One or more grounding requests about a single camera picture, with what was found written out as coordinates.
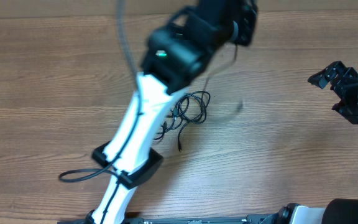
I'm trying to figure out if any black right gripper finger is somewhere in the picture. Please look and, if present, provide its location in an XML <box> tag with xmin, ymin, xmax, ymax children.
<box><xmin>308</xmin><ymin>61</ymin><xmax>344</xmax><ymax>89</ymax></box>
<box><xmin>332</xmin><ymin>101</ymin><xmax>358</xmax><ymax>124</ymax></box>

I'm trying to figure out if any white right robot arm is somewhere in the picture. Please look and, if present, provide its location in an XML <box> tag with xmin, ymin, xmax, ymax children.
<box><xmin>197</xmin><ymin>60</ymin><xmax>358</xmax><ymax>223</ymax></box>

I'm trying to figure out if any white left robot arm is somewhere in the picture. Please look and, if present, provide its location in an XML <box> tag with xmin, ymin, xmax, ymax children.
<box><xmin>77</xmin><ymin>0</ymin><xmax>259</xmax><ymax>224</ymax></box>

